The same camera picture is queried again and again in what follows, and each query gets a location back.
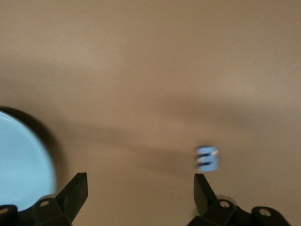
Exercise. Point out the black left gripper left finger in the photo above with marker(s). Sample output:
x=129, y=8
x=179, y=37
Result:
x=65, y=202

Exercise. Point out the brown table mat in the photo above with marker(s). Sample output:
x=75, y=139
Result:
x=150, y=58

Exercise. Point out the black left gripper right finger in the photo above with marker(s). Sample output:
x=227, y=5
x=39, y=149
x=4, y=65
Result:
x=207, y=204

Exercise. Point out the blue plate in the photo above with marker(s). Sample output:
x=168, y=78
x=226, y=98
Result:
x=21, y=160

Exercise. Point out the blue letter E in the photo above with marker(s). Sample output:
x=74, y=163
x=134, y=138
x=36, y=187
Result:
x=208, y=166

